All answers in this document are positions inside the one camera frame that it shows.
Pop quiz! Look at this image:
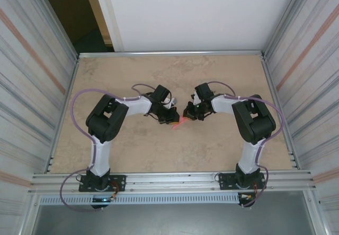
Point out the pink paper sheet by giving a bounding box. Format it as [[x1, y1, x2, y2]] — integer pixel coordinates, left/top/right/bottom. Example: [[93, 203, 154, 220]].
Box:
[[171, 118, 190, 131]]

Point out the aluminium table end rail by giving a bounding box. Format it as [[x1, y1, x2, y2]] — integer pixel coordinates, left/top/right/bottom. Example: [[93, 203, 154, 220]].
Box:
[[78, 50, 265, 59]]

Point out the wide aluminium mounting rail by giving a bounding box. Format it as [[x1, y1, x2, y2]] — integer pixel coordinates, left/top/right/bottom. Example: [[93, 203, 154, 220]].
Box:
[[30, 169, 317, 195]]

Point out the aluminium table side rail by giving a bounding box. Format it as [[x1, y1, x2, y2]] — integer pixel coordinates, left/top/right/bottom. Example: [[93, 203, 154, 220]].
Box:
[[47, 56, 80, 174], [261, 55, 301, 170]]

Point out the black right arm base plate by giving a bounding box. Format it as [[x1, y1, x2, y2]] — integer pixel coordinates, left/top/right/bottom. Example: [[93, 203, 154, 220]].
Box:
[[218, 173, 265, 191]]

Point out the grey slotted cable duct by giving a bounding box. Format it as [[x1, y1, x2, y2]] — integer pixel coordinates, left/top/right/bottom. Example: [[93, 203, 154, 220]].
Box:
[[39, 192, 240, 205]]

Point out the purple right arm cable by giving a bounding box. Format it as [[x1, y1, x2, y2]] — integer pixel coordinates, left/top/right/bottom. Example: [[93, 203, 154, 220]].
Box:
[[206, 80, 286, 209]]

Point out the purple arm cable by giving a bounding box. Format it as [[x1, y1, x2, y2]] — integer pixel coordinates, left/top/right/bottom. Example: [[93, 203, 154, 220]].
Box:
[[60, 83, 156, 213], [206, 80, 286, 209]]

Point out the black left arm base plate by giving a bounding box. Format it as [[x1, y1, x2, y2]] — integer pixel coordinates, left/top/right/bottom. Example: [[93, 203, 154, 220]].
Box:
[[78, 175, 127, 193]]

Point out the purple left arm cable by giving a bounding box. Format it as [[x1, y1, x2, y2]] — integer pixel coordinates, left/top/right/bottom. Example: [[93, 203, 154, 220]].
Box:
[[60, 83, 156, 213]]

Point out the ribbed translucent enclosure panel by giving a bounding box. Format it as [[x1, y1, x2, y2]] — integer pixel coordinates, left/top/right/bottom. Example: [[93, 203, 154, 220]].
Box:
[[264, 0, 339, 235], [0, 0, 77, 235]]

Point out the white door frame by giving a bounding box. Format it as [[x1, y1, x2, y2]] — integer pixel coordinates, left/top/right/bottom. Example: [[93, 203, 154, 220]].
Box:
[[82, 0, 125, 53]]

